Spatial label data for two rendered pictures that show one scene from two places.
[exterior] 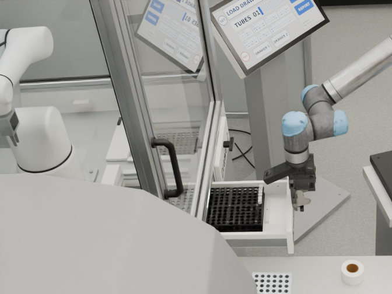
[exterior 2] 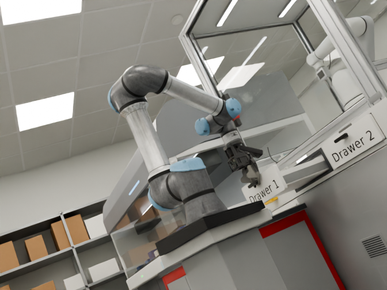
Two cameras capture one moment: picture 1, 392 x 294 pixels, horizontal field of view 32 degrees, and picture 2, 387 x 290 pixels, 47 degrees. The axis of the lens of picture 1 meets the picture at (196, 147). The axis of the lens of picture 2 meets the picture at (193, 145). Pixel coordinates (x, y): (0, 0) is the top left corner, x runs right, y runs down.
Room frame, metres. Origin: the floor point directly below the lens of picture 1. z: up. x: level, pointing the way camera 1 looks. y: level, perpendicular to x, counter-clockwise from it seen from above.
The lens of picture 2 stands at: (2.83, -1.73, 0.65)
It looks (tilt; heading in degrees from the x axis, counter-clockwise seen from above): 15 degrees up; 136
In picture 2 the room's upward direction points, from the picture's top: 25 degrees counter-clockwise
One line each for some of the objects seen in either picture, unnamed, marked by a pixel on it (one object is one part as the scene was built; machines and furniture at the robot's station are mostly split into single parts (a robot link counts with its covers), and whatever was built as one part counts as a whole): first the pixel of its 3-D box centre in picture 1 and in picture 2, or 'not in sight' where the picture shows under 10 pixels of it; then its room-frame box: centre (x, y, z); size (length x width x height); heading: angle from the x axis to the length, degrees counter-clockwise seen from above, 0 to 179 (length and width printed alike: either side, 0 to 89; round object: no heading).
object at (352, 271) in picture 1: (352, 272); not in sight; (1.35, -0.40, 0.78); 0.07 x 0.07 x 0.04
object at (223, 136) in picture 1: (221, 151); (351, 142); (1.94, -0.09, 0.87); 0.29 x 0.02 x 0.11; 166
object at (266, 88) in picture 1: (277, 122); not in sight; (2.51, -0.40, 0.51); 0.50 x 0.45 x 1.02; 35
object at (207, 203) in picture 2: not in sight; (203, 208); (1.70, -0.73, 0.85); 0.15 x 0.15 x 0.10
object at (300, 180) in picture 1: (300, 171); (238, 155); (1.56, -0.31, 1.04); 0.09 x 0.08 x 0.12; 76
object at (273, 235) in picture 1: (227, 213); (299, 176); (1.62, -0.06, 0.86); 0.40 x 0.26 x 0.06; 76
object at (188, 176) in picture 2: not in sight; (189, 178); (1.69, -0.73, 0.96); 0.13 x 0.12 x 0.14; 1
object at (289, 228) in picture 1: (290, 210); (263, 188); (1.57, -0.27, 0.87); 0.29 x 0.02 x 0.11; 166
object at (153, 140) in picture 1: (168, 168); not in sight; (1.22, 0.07, 1.45); 0.05 x 0.03 x 0.19; 76
